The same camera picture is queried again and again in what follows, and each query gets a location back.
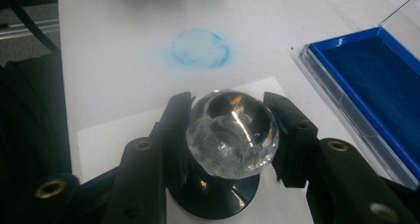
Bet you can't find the black floor cable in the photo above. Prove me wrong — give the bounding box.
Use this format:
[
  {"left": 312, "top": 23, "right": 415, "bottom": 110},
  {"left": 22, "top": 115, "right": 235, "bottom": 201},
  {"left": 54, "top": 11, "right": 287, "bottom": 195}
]
[{"left": 4, "top": 0, "right": 62, "bottom": 55}]

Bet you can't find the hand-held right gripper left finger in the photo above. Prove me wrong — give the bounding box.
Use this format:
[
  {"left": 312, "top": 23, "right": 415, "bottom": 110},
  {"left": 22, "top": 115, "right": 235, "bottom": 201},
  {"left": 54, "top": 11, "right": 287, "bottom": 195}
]
[{"left": 102, "top": 91, "right": 196, "bottom": 224}]

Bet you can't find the white table cover board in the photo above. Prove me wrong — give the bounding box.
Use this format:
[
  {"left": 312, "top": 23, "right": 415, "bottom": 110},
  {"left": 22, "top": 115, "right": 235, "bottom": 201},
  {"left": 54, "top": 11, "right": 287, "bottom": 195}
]
[{"left": 56, "top": 0, "right": 420, "bottom": 185}]

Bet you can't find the aluminium floor rail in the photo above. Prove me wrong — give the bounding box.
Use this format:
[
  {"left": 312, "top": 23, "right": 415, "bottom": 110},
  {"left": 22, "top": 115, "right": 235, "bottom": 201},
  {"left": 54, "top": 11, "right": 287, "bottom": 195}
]
[{"left": 0, "top": 18, "right": 61, "bottom": 42}]

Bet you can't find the white paper sheet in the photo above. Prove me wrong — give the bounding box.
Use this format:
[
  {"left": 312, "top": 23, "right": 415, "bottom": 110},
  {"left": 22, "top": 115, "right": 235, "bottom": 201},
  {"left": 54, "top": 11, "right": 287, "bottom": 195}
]
[{"left": 76, "top": 75, "right": 315, "bottom": 224}]

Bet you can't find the blue case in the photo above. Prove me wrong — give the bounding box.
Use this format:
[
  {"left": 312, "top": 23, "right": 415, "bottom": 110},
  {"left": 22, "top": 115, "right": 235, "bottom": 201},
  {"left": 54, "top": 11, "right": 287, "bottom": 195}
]
[{"left": 298, "top": 0, "right": 420, "bottom": 190}]

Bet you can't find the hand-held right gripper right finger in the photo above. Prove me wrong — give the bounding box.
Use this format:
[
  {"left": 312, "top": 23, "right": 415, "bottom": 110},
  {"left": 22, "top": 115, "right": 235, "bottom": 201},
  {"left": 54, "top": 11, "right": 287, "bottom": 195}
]
[{"left": 262, "top": 91, "right": 420, "bottom": 224}]

